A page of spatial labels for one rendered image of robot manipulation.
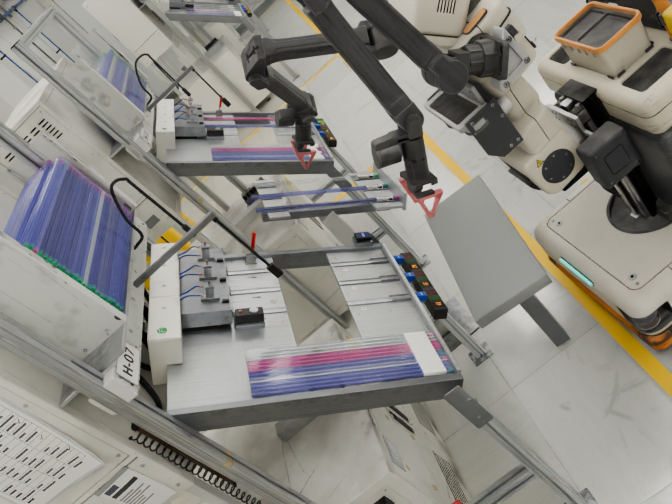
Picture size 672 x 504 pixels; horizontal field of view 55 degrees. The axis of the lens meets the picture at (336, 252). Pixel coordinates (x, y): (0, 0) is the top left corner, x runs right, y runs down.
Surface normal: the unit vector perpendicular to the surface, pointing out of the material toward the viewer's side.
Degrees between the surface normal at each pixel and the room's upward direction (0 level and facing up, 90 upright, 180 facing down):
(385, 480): 90
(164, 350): 90
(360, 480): 0
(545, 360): 0
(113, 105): 90
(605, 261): 0
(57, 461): 93
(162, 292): 43
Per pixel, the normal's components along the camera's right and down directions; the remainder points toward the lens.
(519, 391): -0.62, -0.59
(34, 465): 0.27, 0.51
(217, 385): 0.04, -0.87
